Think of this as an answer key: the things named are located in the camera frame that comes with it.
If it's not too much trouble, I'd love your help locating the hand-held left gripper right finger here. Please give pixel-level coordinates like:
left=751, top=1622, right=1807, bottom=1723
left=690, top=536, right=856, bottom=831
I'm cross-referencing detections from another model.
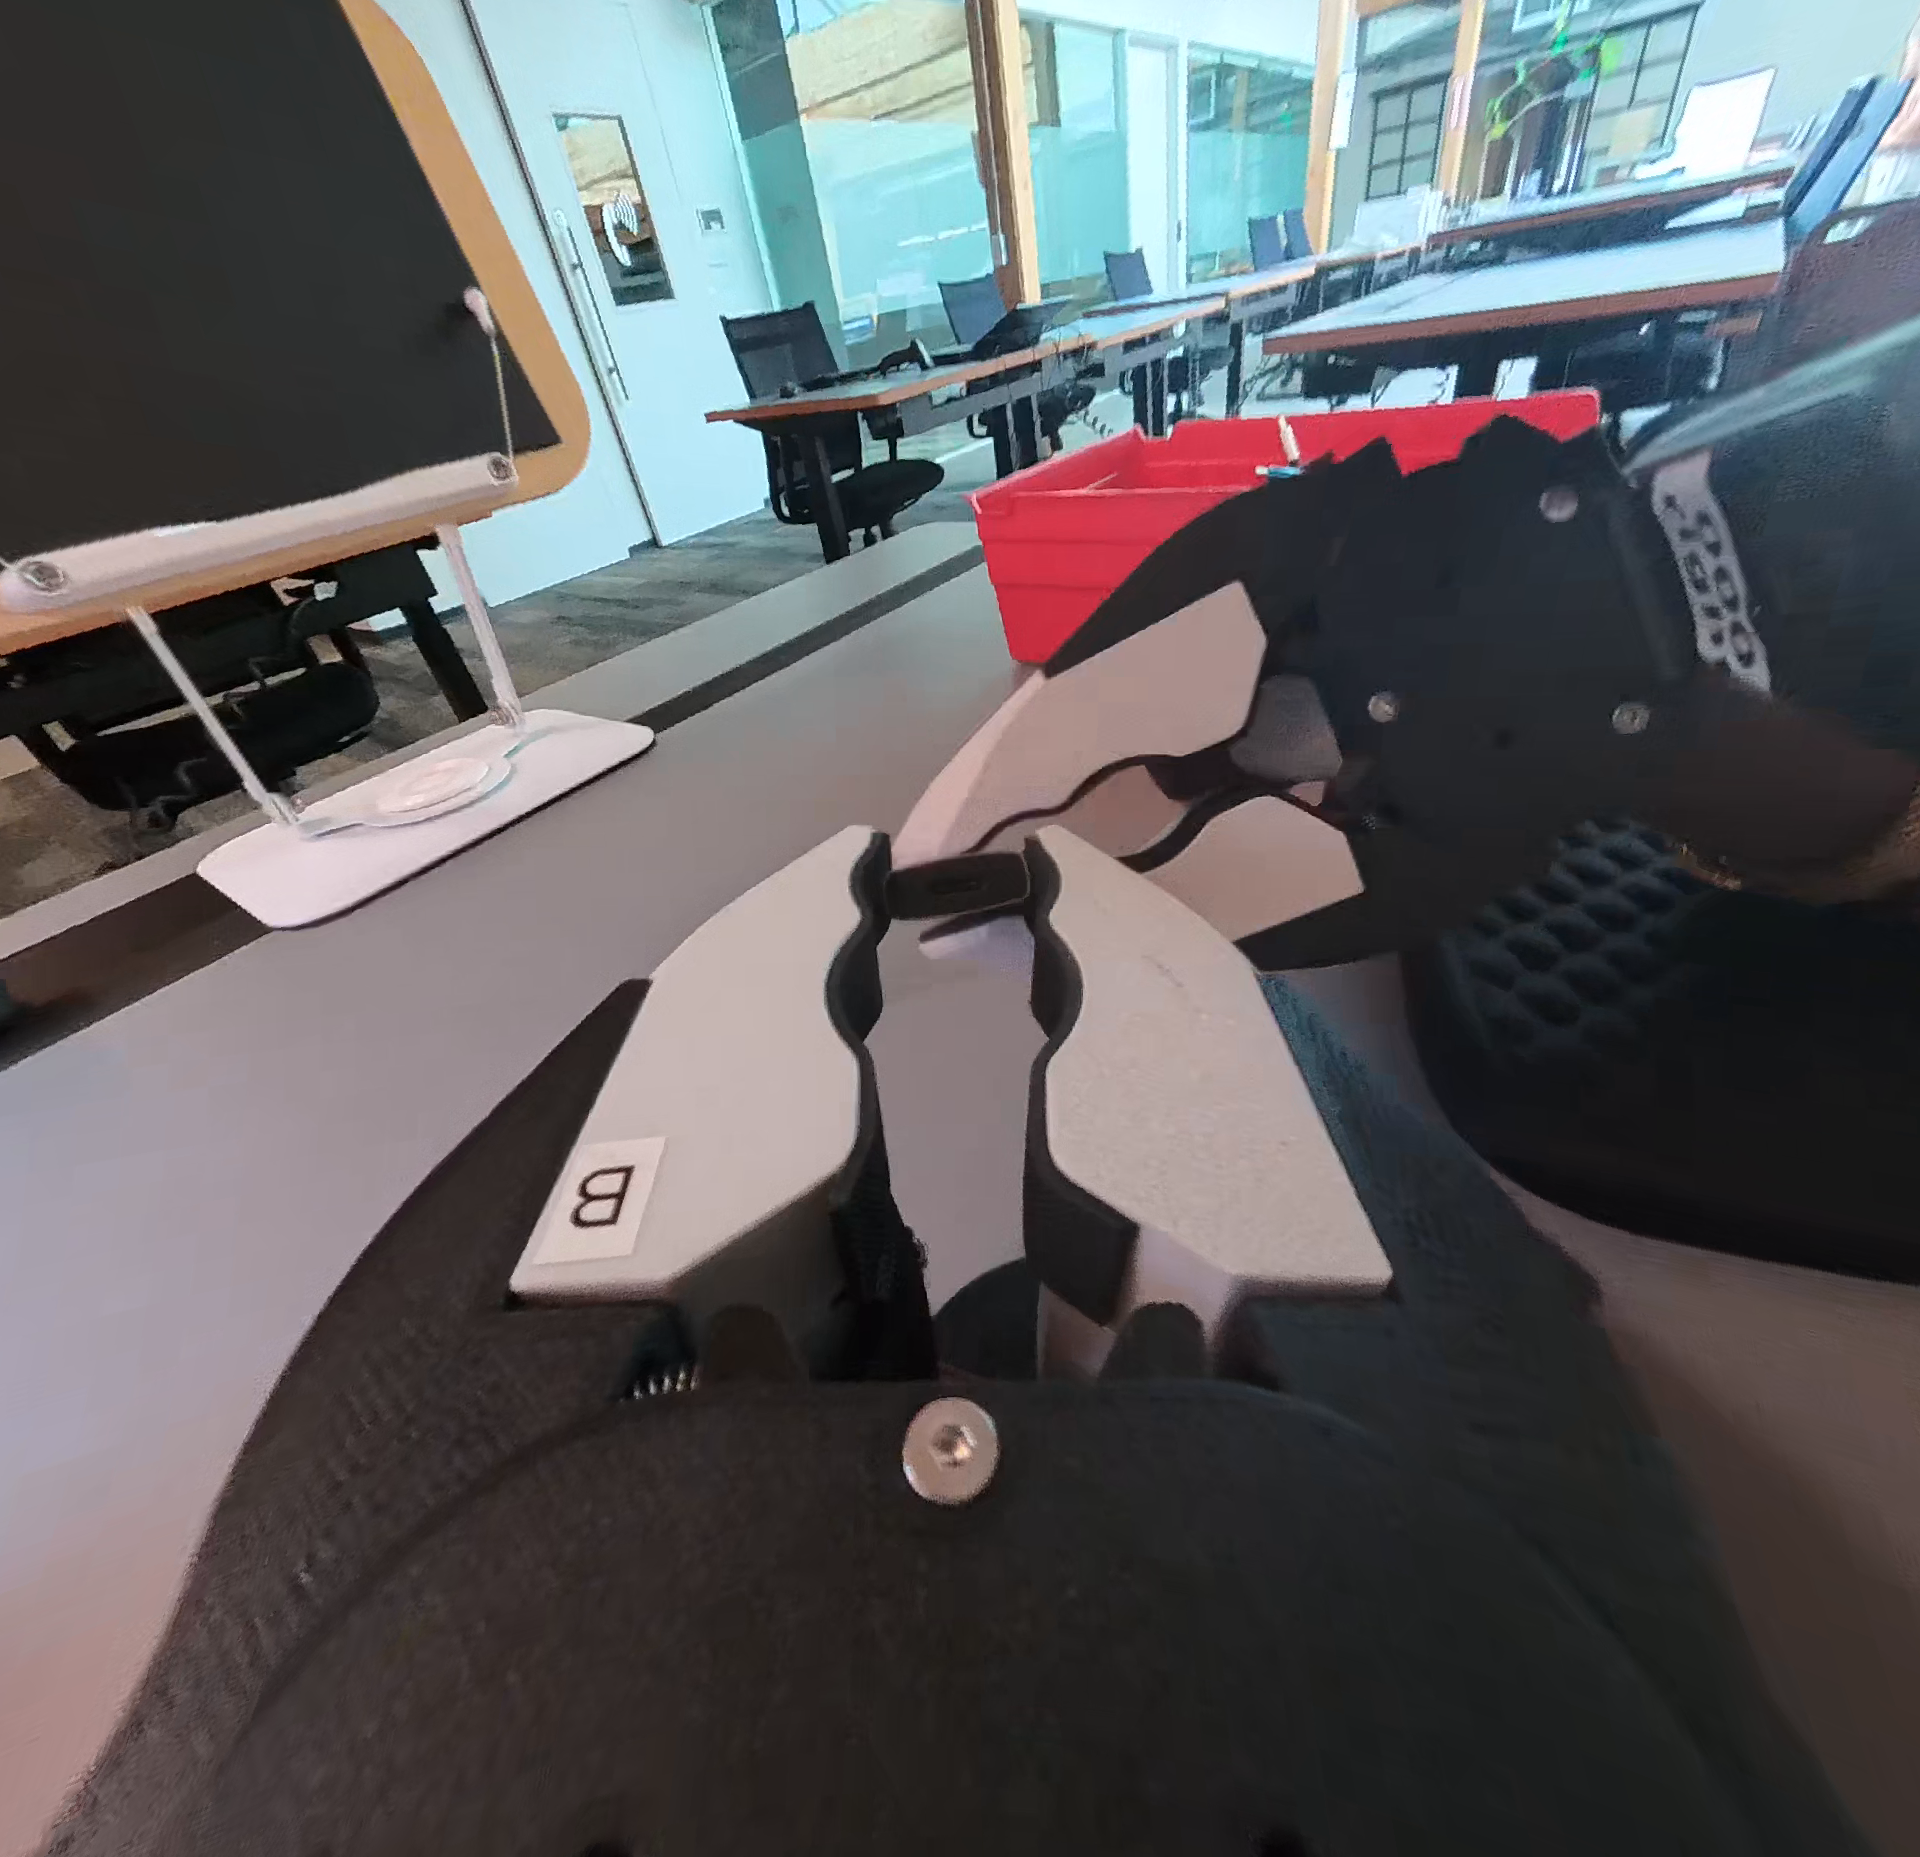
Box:
left=1025, top=827, right=1398, bottom=1384

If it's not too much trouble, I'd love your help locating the red plastic bin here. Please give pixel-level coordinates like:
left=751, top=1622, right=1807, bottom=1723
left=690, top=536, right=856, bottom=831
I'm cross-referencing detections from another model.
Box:
left=972, top=386, right=1604, bottom=670

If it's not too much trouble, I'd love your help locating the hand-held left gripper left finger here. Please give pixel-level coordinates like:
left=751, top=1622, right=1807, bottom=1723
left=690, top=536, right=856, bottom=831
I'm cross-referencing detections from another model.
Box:
left=509, top=827, right=941, bottom=1384

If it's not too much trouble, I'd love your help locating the long wooden edged office desk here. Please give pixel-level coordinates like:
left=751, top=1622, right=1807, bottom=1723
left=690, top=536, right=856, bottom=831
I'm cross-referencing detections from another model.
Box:
left=705, top=296, right=1237, bottom=567

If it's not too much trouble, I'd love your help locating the wide wooden edged office desk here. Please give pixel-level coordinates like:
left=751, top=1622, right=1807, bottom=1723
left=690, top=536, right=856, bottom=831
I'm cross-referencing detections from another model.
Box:
left=1261, top=214, right=1795, bottom=403

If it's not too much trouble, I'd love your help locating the person's right hand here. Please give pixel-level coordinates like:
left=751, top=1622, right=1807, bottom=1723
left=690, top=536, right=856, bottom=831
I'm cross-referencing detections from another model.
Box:
left=1651, top=678, right=1920, bottom=905

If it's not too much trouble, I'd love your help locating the grey aluminium usb hub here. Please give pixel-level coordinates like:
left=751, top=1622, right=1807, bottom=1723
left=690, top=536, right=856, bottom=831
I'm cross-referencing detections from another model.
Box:
left=884, top=854, right=1041, bottom=963

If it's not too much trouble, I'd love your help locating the black office chair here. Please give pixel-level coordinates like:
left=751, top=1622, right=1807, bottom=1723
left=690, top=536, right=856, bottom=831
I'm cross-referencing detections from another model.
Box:
left=938, top=273, right=1052, bottom=374
left=718, top=305, right=948, bottom=562

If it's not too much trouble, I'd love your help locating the wooden desk with black legs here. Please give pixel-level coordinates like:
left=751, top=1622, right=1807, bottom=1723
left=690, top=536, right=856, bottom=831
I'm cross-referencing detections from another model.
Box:
left=0, top=528, right=529, bottom=726

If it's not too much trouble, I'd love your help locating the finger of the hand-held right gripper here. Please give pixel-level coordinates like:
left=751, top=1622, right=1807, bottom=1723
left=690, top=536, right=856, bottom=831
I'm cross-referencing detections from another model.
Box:
left=1052, top=756, right=1370, bottom=976
left=892, top=579, right=1282, bottom=860

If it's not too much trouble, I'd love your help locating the black tablet with tan frame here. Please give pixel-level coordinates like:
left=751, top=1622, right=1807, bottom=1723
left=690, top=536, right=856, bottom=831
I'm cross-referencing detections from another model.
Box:
left=0, top=0, right=592, bottom=545

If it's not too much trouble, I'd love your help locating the white door with glass pane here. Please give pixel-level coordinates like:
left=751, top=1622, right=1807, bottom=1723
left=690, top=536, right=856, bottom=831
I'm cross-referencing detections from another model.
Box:
left=502, top=0, right=670, bottom=553

